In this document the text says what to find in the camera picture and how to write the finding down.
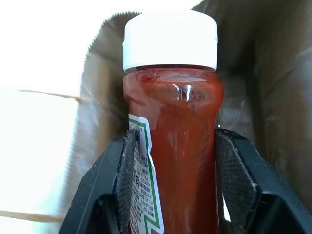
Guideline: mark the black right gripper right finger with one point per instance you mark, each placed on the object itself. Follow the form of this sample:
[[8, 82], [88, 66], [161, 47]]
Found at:
[[256, 185]]

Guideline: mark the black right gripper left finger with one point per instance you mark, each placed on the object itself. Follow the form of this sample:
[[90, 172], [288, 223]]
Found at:
[[97, 185]]

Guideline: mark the ketchup bottle with white cap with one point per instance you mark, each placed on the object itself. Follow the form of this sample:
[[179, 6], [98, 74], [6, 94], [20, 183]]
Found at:
[[180, 122]]

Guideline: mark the brown paper bag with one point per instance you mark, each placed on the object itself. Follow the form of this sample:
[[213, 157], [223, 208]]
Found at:
[[268, 73]]

